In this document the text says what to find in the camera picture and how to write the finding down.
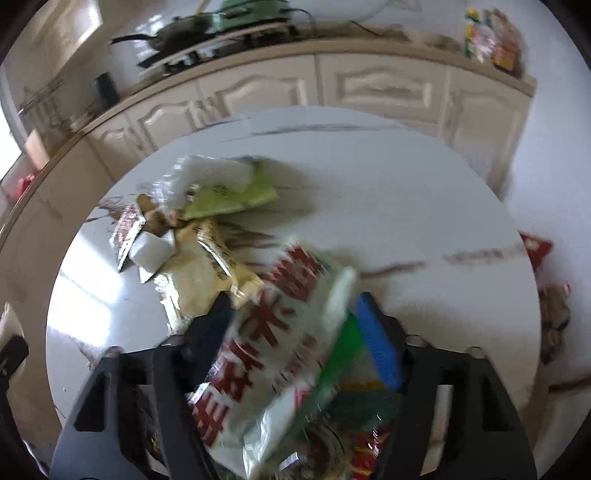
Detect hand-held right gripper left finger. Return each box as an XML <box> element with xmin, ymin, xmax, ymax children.
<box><xmin>48</xmin><ymin>292</ymin><xmax>233</xmax><ymax>480</ymax></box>

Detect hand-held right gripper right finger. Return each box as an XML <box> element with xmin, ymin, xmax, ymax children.
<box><xmin>353</xmin><ymin>292</ymin><xmax>539</xmax><ymax>480</ymax></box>

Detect white red-printed snack packet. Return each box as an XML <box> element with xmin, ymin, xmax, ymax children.
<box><xmin>187</xmin><ymin>244</ymin><xmax>361</xmax><ymax>480</ymax></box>

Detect brown husk piece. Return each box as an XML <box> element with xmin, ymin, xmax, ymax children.
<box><xmin>137</xmin><ymin>194</ymin><xmax>183</xmax><ymax>236</ymax></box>

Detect beige foil packet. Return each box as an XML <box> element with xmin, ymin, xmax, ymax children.
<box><xmin>141</xmin><ymin>219</ymin><xmax>264</xmax><ymax>324</ymax></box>

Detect white foam block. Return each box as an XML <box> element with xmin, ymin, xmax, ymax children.
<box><xmin>130</xmin><ymin>231</ymin><xmax>176</xmax><ymax>272</ymax></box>

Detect yellow-green packet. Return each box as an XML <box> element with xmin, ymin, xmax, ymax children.
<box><xmin>182</xmin><ymin>161</ymin><xmax>280</xmax><ymax>221</ymax></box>

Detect white plastic bag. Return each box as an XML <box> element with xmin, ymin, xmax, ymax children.
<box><xmin>157</xmin><ymin>154</ymin><xmax>257</xmax><ymax>204</ymax></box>

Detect brown patterned object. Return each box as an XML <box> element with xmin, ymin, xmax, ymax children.
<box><xmin>540</xmin><ymin>284</ymin><xmax>573</xmax><ymax>365</ymax></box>

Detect red cups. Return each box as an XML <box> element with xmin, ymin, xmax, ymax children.
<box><xmin>16</xmin><ymin>173</ymin><xmax>38</xmax><ymax>199</ymax></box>

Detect red snack bag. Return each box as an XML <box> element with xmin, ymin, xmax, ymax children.
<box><xmin>519</xmin><ymin>231</ymin><xmax>554</xmax><ymax>268</ymax></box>

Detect wooden cutting board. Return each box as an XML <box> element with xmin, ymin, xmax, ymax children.
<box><xmin>25</xmin><ymin>129</ymin><xmax>49</xmax><ymax>167</ymax></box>

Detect cream kitchen base cabinets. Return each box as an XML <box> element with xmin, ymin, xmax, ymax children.
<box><xmin>0</xmin><ymin>39</ymin><xmax>539</xmax><ymax>296</ymax></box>

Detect black knife block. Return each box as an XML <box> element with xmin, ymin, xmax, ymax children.
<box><xmin>93</xmin><ymin>74</ymin><xmax>118</xmax><ymax>108</ymax></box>

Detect gas stove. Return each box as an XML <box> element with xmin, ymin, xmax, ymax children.
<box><xmin>139</xmin><ymin>25</ymin><xmax>301</xmax><ymax>75</ymax></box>

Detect dark wok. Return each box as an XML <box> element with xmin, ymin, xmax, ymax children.
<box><xmin>111</xmin><ymin>14</ymin><xmax>215</xmax><ymax>56</ymax></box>

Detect group of condiment bottles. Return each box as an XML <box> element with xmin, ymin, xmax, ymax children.
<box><xmin>464</xmin><ymin>7</ymin><xmax>522</xmax><ymax>72</ymax></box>

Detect wall utensil rack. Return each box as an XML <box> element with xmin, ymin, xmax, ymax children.
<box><xmin>18</xmin><ymin>78</ymin><xmax>65</xmax><ymax>134</ymax></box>

